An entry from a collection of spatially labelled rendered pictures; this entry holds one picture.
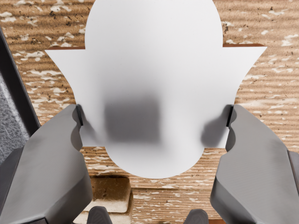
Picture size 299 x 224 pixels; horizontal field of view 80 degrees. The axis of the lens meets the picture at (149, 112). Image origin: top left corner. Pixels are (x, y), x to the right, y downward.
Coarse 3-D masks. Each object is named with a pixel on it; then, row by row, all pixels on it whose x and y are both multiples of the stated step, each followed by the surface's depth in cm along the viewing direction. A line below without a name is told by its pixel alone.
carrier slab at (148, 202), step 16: (144, 192) 19; (160, 192) 19; (176, 192) 19; (192, 192) 19; (208, 192) 18; (144, 208) 20; (160, 208) 20; (176, 208) 20; (192, 208) 20; (208, 208) 20
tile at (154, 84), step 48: (96, 0) 9; (144, 0) 9; (192, 0) 9; (48, 48) 11; (96, 48) 10; (144, 48) 10; (192, 48) 10; (240, 48) 10; (96, 96) 12; (144, 96) 12; (192, 96) 12; (96, 144) 14; (144, 144) 14; (192, 144) 14
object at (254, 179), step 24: (240, 120) 10; (240, 144) 8; (264, 144) 8; (240, 168) 7; (264, 168) 7; (288, 168) 7; (216, 192) 7; (240, 192) 6; (264, 192) 6; (288, 192) 6; (240, 216) 6; (264, 216) 5; (288, 216) 5
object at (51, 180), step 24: (48, 120) 10; (72, 120) 10; (24, 144) 8; (48, 144) 8; (72, 144) 9; (24, 168) 7; (48, 168) 7; (72, 168) 7; (24, 192) 6; (48, 192) 6; (72, 192) 6; (0, 216) 6; (24, 216) 6; (48, 216) 6; (72, 216) 7
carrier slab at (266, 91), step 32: (0, 0) 10; (32, 0) 10; (64, 0) 10; (224, 0) 10; (256, 0) 10; (288, 0) 10; (32, 32) 11; (64, 32) 11; (224, 32) 11; (256, 32) 11; (288, 32) 11; (32, 64) 12; (256, 64) 12; (288, 64) 11; (32, 96) 13; (64, 96) 13; (256, 96) 13; (288, 96) 13; (288, 128) 14; (96, 160) 17
